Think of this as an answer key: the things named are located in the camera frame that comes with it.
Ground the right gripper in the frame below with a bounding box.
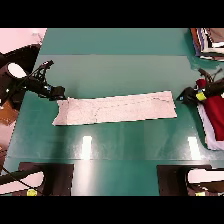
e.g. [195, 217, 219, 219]
[175, 86, 199, 106]

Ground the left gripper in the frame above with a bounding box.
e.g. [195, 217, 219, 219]
[48, 85, 67, 102]

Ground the white garment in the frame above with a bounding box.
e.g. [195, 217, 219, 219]
[52, 90, 178, 127]

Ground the red garment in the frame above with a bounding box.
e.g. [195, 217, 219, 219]
[195, 78, 224, 142]

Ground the heap of clothes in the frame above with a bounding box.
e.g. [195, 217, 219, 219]
[189, 27, 224, 62]

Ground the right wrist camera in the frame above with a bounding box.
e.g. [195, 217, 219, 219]
[197, 67, 224, 85]

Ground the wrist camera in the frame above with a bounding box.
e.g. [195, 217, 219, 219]
[197, 67, 224, 85]
[32, 59, 55, 85]

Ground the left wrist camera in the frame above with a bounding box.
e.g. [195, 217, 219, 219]
[32, 59, 55, 85]

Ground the black cable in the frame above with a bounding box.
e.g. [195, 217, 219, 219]
[1, 168, 44, 195]

